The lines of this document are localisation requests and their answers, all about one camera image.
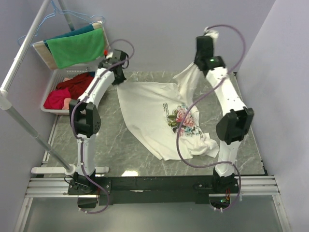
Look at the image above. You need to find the white floral t shirt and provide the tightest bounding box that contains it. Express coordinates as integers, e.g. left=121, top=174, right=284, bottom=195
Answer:
left=117, top=63, right=219, bottom=161

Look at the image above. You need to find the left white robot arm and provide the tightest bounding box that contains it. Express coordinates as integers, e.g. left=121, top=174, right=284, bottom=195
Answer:
left=69, top=49, right=129, bottom=194

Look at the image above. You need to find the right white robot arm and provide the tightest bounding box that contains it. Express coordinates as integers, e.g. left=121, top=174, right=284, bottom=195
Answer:
left=194, top=35, right=254, bottom=193

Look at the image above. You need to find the teal towel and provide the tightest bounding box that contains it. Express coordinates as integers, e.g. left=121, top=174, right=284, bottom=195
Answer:
left=44, top=24, right=95, bottom=53

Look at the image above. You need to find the dark red t shirt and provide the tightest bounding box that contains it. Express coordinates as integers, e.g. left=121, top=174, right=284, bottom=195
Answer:
left=56, top=72, right=95, bottom=100

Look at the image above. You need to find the green towel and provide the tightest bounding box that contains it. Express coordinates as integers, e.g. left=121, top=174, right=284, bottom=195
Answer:
left=46, top=28, right=105, bottom=69

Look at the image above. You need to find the white plastic laundry basket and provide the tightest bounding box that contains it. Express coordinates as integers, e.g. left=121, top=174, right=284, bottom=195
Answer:
left=41, top=64, right=97, bottom=115

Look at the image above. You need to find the pink t shirt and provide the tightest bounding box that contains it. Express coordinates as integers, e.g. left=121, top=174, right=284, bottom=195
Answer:
left=43, top=88, right=71, bottom=110

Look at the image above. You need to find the beige towel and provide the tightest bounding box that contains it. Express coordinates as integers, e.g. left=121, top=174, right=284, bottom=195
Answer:
left=32, top=21, right=109, bottom=70

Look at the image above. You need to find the black base beam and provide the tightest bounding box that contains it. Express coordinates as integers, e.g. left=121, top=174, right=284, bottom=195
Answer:
left=68, top=175, right=240, bottom=205

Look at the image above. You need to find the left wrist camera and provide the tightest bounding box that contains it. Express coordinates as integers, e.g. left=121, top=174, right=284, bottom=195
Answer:
left=104, top=50, right=113, bottom=59

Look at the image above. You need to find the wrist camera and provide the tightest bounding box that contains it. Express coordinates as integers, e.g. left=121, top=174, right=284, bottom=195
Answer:
left=203, top=27, right=219, bottom=40
left=104, top=50, right=113, bottom=59

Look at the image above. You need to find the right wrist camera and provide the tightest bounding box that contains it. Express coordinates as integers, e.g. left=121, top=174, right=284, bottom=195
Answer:
left=203, top=27, right=219, bottom=40

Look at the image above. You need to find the blue wire hanger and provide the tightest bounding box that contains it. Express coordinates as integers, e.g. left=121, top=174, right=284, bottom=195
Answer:
left=17, top=4, right=106, bottom=46

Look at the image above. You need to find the white clothes rack frame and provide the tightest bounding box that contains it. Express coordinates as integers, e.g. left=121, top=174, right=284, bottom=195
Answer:
left=0, top=0, right=112, bottom=177

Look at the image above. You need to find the aluminium rail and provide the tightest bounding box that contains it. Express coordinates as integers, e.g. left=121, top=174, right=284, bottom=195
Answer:
left=25, top=176, right=280, bottom=198

